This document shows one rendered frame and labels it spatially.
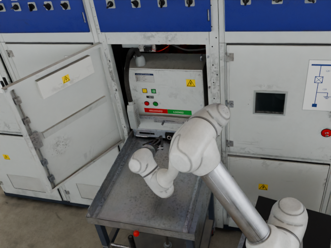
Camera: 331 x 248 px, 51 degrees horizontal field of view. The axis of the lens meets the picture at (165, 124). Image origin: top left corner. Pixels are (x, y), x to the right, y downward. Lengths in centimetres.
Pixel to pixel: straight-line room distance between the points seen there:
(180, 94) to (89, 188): 127
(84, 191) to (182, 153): 194
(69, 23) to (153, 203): 113
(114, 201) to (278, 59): 119
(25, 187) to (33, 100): 157
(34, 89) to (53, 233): 156
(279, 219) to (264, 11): 96
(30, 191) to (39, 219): 28
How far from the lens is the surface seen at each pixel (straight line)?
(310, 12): 180
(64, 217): 326
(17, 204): 358
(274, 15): 179
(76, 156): 228
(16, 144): 304
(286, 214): 160
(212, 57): 193
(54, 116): 207
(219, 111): 132
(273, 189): 247
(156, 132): 236
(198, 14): 183
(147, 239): 269
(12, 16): 231
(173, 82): 211
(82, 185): 301
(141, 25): 193
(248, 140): 219
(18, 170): 327
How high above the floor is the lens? 234
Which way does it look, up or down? 36 degrees down
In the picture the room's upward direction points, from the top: 8 degrees counter-clockwise
